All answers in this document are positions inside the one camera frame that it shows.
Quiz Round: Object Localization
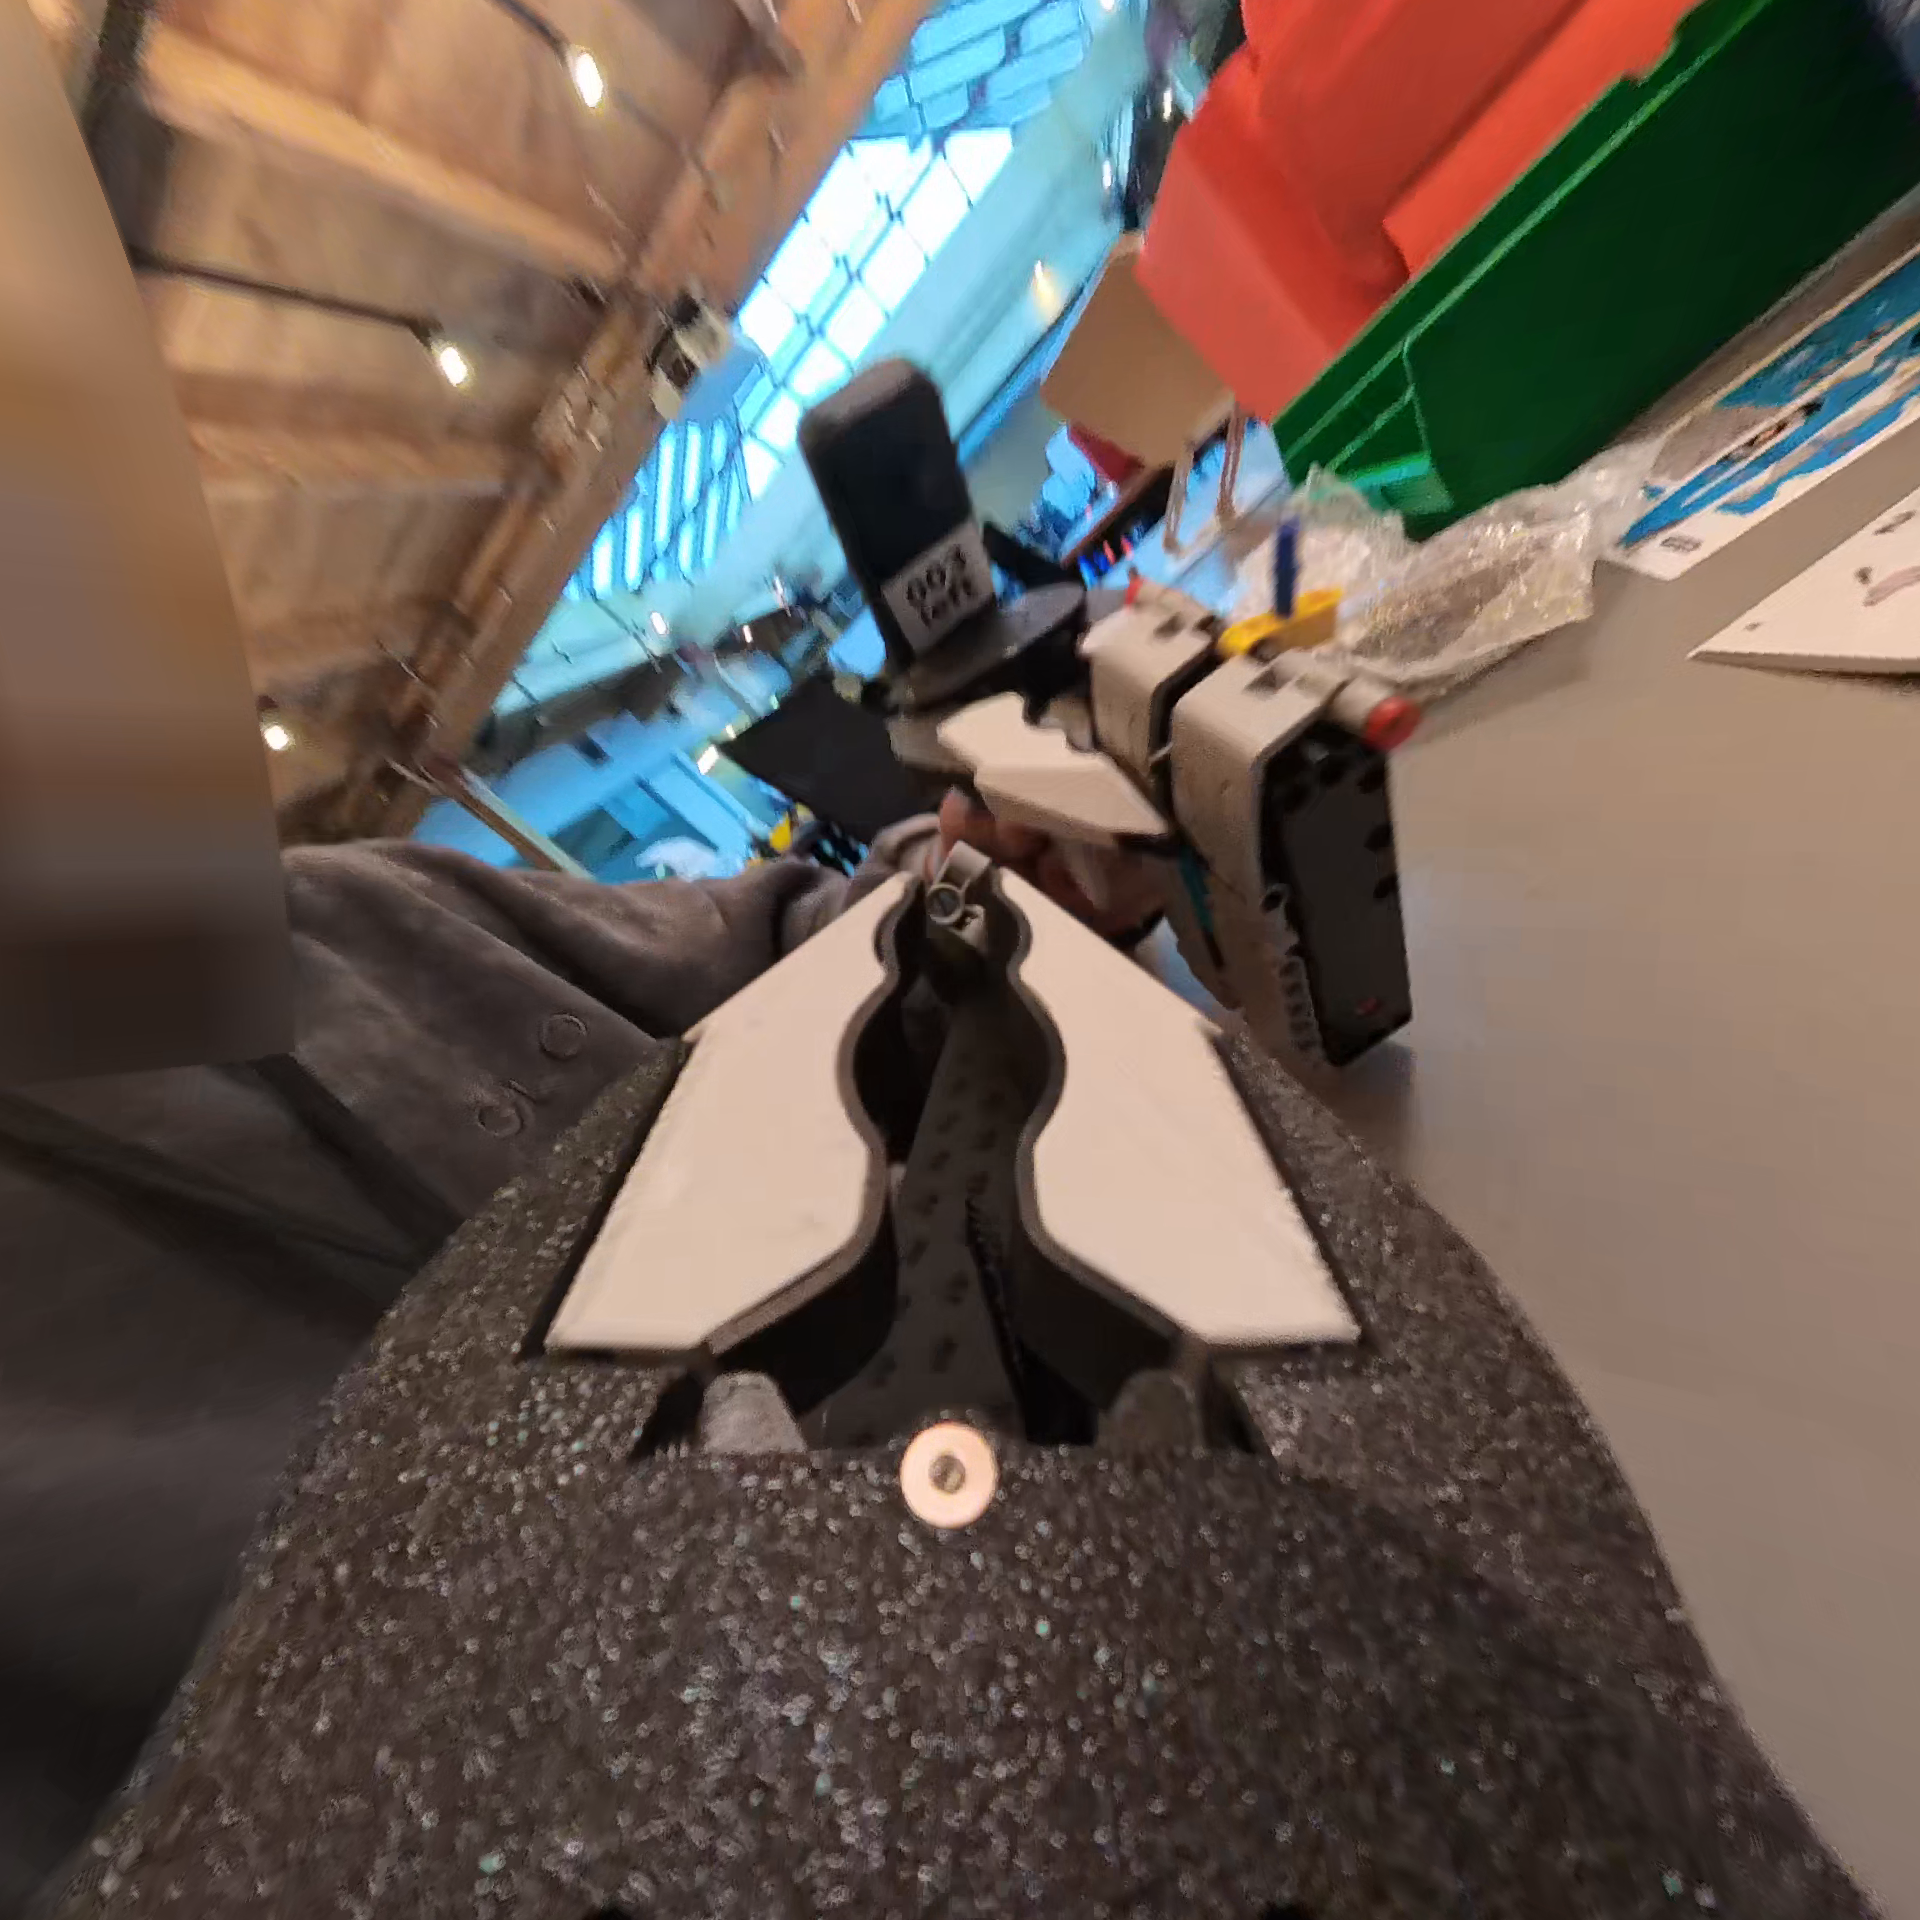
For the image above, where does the black dimpled pad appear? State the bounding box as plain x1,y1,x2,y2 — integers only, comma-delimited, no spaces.
803,958,1049,1447

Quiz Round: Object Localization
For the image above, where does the green plastic bin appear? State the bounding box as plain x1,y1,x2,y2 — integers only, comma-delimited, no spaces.
1276,0,1920,544

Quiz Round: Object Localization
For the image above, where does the small grey toy connector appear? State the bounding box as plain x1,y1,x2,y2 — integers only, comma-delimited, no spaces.
919,842,1001,958

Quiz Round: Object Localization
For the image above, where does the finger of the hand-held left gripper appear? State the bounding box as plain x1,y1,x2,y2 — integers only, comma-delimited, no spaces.
935,697,1172,846

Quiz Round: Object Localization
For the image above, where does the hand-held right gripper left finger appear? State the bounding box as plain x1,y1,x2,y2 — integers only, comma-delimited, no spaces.
542,876,924,1365

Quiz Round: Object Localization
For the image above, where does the instruction booklet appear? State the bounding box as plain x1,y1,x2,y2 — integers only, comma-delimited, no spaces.
1687,507,1920,677

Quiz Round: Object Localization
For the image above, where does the orange plastic bin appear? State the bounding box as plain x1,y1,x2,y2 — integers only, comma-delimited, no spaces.
1135,0,1711,422

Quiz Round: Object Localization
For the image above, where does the grey black toy brick assembly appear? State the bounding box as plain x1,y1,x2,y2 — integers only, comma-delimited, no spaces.
1079,578,1417,1068

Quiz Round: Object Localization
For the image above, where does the clear plastic bag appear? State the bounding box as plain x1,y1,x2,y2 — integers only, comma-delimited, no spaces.
1304,461,1605,701

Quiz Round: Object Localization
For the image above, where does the white stand with wooden board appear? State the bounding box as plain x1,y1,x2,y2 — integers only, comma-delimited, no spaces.
1041,233,1293,525

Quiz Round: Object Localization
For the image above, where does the person's left hand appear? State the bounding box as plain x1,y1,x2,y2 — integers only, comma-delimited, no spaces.
935,790,1171,951

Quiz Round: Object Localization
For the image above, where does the sticker sheet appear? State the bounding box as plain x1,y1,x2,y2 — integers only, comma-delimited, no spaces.
1605,285,1920,584

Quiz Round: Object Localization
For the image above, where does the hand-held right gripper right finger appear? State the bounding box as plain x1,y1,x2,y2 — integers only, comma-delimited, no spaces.
991,872,1361,1354

